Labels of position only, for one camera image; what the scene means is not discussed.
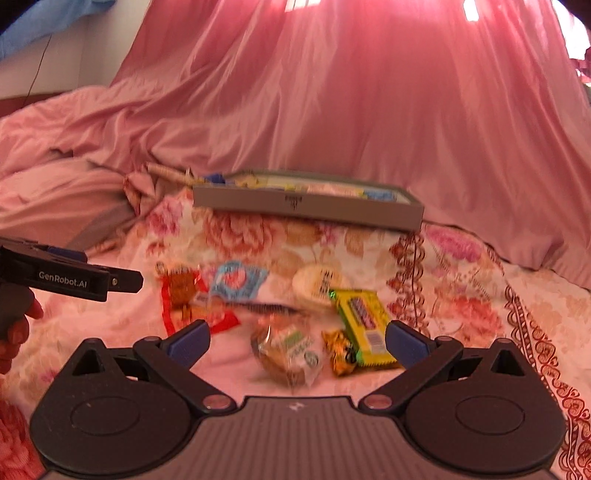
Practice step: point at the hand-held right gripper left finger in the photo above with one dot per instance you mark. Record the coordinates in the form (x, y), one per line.
(191, 342)

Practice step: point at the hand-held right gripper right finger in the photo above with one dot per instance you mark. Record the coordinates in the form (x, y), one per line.
(405, 345)

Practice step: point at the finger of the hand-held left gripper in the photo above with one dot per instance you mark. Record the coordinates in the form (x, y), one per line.
(67, 254)
(127, 280)

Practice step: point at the green and yellow snack packet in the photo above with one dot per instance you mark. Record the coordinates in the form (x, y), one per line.
(362, 323)

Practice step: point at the red and white snack packet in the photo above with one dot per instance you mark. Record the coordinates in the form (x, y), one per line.
(182, 288)

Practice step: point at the light blue snack packet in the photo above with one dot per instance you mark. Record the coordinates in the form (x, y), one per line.
(238, 282)

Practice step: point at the clear pastry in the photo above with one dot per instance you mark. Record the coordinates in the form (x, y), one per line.
(284, 350)

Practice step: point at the grey cardboard box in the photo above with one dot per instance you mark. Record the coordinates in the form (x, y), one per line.
(304, 208)

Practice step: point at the person's left hand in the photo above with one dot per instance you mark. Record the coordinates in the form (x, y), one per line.
(17, 339)

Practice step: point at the small orange candy packet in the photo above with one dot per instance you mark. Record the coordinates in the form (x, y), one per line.
(340, 354)

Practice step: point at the round white snack packet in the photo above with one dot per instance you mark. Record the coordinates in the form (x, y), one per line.
(318, 284)

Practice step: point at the beige patterned cloth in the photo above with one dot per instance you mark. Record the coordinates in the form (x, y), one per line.
(166, 171)

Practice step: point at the floral bedsheet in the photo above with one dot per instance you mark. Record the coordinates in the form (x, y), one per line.
(277, 242)

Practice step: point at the dark blue milk carton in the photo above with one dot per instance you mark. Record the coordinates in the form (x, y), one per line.
(215, 178)

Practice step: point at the blue cloth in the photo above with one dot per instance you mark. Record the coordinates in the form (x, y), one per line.
(41, 25)

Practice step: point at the pink quilt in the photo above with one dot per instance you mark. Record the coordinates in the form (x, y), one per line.
(346, 101)

